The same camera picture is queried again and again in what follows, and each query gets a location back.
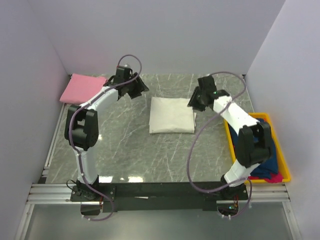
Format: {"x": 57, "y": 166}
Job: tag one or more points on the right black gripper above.
{"x": 192, "y": 102}

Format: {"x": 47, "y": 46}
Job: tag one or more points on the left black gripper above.
{"x": 140, "y": 88}

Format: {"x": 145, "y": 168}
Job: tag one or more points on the white t shirt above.
{"x": 171, "y": 115}

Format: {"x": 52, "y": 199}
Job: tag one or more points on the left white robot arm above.
{"x": 82, "y": 126}

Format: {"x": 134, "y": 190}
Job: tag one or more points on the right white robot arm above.
{"x": 227, "y": 108}

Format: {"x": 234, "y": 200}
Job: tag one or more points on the folded pink t shirt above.
{"x": 81, "y": 88}

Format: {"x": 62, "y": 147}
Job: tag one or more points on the blue t shirt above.
{"x": 255, "y": 145}

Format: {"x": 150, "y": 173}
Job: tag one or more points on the yellow plastic bin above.
{"x": 283, "y": 168}

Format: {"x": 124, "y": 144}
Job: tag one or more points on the magenta t shirt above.
{"x": 274, "y": 179}

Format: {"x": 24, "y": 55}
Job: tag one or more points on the black base bar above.
{"x": 150, "y": 196}

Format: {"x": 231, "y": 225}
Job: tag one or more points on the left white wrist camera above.
{"x": 125, "y": 66}

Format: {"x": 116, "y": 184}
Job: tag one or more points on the aluminium frame rail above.
{"x": 43, "y": 193}

